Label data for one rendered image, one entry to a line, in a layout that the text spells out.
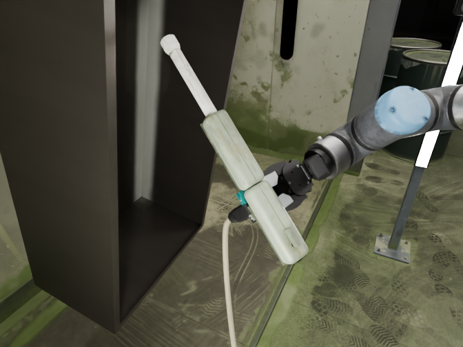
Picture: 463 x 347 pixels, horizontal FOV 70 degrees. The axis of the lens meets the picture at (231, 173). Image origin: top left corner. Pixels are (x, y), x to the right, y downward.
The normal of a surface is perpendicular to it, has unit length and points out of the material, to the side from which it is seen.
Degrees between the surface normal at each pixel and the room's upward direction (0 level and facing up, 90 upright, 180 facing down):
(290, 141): 90
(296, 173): 47
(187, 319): 0
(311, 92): 90
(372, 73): 90
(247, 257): 0
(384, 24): 90
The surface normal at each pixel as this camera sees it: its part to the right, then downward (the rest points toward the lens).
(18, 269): 0.75, -0.27
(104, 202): -0.41, 0.47
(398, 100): 0.19, -0.28
